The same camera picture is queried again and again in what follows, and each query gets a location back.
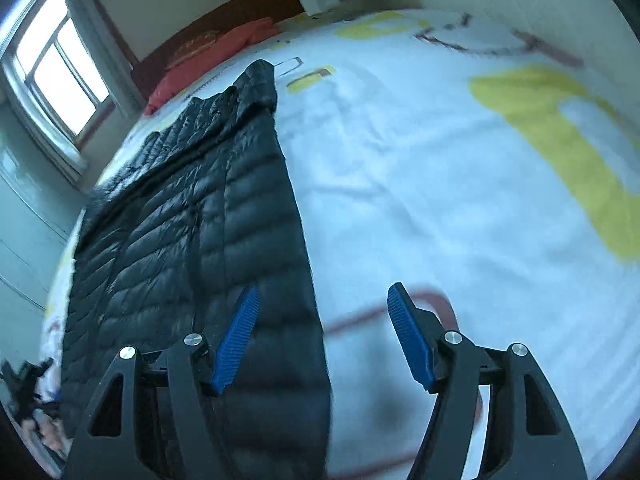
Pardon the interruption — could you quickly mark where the white patterned bed sheet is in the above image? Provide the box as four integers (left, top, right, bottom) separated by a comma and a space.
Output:
41, 8, 640, 480

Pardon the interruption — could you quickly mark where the glass sliding wardrobe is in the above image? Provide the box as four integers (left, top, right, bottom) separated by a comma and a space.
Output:
0, 103, 85, 364

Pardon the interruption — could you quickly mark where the black quilted down jacket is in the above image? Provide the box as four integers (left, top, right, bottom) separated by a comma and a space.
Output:
60, 60, 331, 479

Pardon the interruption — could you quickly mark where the red pillow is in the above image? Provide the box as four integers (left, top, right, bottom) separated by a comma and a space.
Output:
143, 18, 281, 116

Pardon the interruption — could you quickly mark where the left bedroom window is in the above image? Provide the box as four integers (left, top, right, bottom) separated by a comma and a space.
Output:
1, 0, 115, 152

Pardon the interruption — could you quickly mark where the orange embroidered cushion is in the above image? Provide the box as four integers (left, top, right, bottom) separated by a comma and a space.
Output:
165, 30, 220, 70

